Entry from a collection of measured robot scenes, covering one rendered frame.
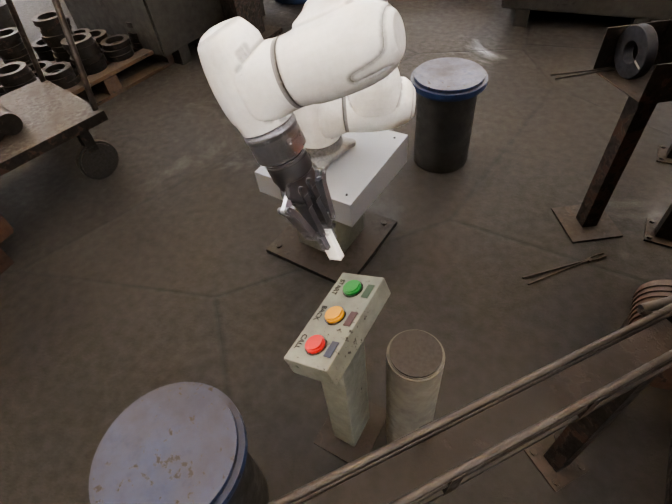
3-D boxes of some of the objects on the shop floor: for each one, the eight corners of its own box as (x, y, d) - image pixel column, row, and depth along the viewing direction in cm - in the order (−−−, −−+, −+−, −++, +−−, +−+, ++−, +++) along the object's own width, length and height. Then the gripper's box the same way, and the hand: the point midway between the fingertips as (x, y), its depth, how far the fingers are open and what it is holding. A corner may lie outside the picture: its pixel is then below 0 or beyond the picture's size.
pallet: (118, 38, 357) (91, -23, 325) (185, 57, 322) (163, -10, 290) (-29, 109, 295) (-80, 42, 263) (34, 141, 260) (-16, 68, 228)
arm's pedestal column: (266, 252, 185) (249, 195, 162) (320, 196, 206) (311, 139, 183) (347, 289, 168) (341, 232, 145) (396, 224, 189) (398, 165, 166)
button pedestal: (393, 405, 137) (397, 282, 91) (357, 479, 123) (340, 378, 78) (348, 382, 143) (330, 257, 97) (308, 451, 129) (266, 342, 84)
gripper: (277, 176, 68) (335, 283, 82) (320, 132, 75) (367, 237, 89) (245, 177, 73) (305, 278, 86) (289, 136, 80) (338, 235, 94)
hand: (330, 244), depth 86 cm, fingers closed
